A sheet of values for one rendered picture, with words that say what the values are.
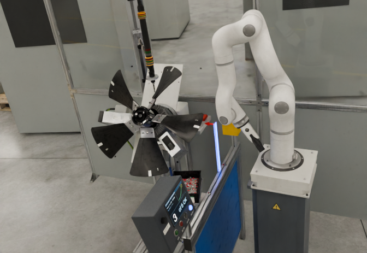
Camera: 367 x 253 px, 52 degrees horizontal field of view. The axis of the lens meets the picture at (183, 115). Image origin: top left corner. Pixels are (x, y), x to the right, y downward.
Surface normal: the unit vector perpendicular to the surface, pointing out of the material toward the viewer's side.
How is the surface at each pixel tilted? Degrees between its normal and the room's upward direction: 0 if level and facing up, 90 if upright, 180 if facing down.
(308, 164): 0
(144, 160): 51
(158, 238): 90
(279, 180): 90
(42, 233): 0
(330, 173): 90
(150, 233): 90
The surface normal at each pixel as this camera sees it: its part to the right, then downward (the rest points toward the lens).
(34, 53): -0.17, 0.47
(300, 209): 0.34, 0.39
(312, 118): -0.38, 0.46
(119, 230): -0.12, -0.88
